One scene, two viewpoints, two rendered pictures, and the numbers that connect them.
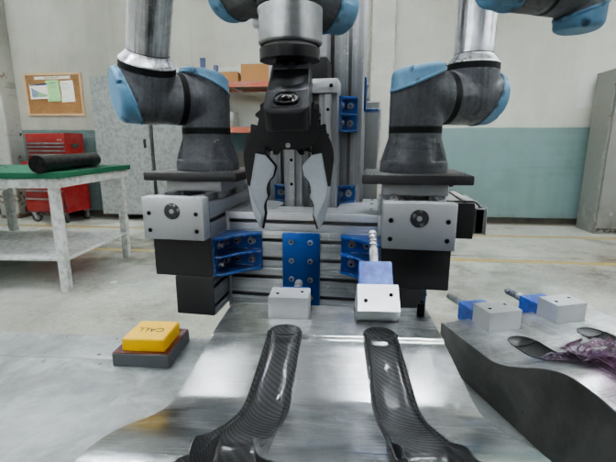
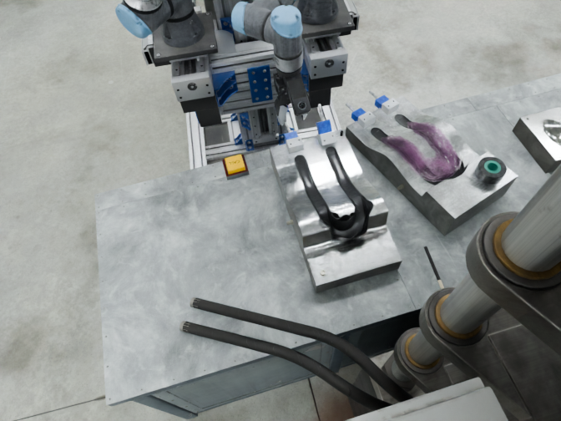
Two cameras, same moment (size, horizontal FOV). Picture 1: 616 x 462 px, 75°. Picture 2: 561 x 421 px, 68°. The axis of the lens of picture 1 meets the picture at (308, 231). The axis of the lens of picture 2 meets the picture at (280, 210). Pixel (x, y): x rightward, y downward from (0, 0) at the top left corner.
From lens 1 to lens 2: 0.99 m
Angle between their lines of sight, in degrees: 48
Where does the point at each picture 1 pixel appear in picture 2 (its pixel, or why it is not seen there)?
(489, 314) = (364, 123)
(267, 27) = (284, 68)
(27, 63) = not seen: outside the picture
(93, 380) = (227, 189)
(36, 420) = (226, 208)
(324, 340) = (314, 159)
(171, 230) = (194, 95)
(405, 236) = (322, 72)
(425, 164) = (327, 17)
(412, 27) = not seen: outside the picture
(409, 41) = not seen: outside the picture
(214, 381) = (292, 187)
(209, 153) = (190, 32)
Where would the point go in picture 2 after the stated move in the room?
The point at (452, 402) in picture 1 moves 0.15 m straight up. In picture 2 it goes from (357, 174) to (362, 143)
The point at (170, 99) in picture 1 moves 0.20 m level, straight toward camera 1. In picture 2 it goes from (164, 14) to (197, 44)
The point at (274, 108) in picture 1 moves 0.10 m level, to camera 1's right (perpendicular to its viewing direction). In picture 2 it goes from (300, 112) to (333, 102)
